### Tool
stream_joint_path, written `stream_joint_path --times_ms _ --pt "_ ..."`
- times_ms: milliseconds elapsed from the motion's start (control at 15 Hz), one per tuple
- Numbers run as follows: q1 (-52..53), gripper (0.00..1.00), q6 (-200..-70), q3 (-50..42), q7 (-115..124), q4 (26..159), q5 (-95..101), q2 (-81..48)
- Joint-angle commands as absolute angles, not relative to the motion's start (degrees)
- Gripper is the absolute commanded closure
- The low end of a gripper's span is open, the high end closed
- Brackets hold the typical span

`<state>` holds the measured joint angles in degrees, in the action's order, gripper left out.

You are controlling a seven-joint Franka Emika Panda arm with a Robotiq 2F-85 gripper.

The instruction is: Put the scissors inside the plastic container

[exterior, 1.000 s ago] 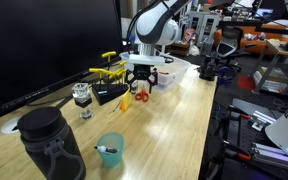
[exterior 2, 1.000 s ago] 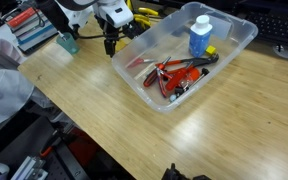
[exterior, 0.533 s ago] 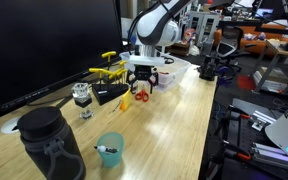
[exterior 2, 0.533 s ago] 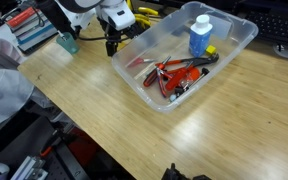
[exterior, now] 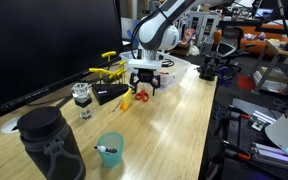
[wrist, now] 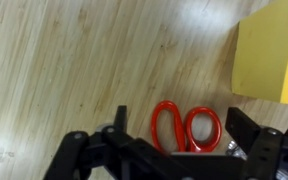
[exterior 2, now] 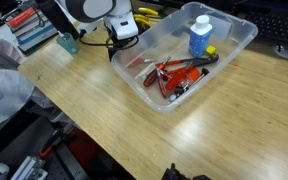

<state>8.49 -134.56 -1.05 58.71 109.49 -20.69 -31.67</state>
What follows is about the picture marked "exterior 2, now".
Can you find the aluminium extrusion profile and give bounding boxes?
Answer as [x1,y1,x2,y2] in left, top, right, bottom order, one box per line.
[10,155,50,180]

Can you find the red box under table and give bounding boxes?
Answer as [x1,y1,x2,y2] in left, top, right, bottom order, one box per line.
[66,128,102,168]

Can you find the yellow-handled scissors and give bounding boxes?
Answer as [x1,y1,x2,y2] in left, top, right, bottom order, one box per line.
[132,7,160,30]

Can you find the white plastic sheet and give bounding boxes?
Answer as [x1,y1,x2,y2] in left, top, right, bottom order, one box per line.
[0,35,53,127]

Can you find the black computer keyboard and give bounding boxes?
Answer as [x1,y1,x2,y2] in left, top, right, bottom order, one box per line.
[243,5,288,48]

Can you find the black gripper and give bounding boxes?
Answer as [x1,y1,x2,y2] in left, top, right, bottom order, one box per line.
[107,35,139,62]

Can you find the stack of books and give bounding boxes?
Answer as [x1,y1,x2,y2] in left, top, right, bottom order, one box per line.
[5,6,59,55]

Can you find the red wire cutter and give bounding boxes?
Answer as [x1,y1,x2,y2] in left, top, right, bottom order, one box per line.
[156,67,174,100]

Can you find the small black block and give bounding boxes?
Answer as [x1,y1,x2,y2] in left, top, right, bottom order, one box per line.
[174,85,186,98]

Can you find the red-handled pliers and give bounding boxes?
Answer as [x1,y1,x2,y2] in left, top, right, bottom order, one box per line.
[143,55,173,89]

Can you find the orange-handled clamp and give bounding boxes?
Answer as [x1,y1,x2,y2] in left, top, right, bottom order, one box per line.
[38,128,66,158]

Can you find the clear plastic storage container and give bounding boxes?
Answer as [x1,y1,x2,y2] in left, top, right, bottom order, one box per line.
[111,1,259,114]

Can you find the small red-handled cutter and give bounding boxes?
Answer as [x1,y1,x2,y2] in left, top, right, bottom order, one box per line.
[127,57,158,69]

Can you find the teal plastic cup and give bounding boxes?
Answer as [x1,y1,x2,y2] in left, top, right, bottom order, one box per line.
[56,32,81,56]

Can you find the grey monitor stand base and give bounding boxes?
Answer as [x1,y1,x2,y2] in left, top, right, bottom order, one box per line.
[272,43,288,61]

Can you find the black device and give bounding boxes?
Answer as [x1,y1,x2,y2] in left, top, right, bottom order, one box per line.
[161,162,212,180]

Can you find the long orange black pliers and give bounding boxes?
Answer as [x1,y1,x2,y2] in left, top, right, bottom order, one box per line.
[155,53,220,70]

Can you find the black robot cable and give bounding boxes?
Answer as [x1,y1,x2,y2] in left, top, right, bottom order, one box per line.
[78,29,140,52]

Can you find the small yellow cube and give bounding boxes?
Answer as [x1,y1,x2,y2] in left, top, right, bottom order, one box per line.
[205,45,218,57]

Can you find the white blue plastic bottle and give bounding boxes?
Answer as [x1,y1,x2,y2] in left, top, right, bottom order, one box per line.
[188,14,214,58]

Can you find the red flat case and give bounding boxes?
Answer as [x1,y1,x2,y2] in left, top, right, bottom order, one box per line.
[7,7,39,30]

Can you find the red-orange screwdriver handle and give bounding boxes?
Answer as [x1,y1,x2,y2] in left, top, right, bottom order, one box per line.
[165,64,202,93]

